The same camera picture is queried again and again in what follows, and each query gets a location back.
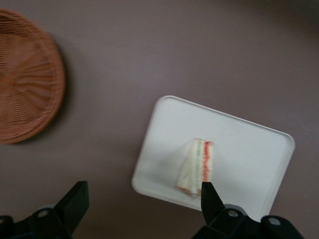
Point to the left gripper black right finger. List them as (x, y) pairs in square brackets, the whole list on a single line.
[(211, 206)]

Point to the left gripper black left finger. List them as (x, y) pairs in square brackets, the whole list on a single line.
[(72, 204)]

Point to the triangular sandwich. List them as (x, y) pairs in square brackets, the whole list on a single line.
[(197, 166)]

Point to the cream rectangular plastic tray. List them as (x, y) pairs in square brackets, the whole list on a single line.
[(246, 164)]

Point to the round brown wicker basket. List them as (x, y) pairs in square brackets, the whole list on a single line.
[(27, 82)]

